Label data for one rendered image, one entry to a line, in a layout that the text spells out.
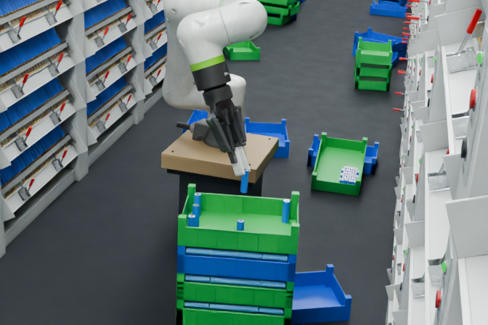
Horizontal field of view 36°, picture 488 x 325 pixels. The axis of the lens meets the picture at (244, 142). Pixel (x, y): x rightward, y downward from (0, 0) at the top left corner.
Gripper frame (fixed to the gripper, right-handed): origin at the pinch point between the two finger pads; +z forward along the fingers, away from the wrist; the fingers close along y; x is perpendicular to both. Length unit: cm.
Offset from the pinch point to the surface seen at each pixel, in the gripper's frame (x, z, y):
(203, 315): -12.6, 34.8, 18.1
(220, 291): -6.3, 29.5, 16.0
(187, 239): -7.1, 13.1, 20.4
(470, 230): 100, -11, 100
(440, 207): 77, 1, 55
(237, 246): 2.4, 18.3, 14.3
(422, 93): 41, -2, -31
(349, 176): -37, 38, -112
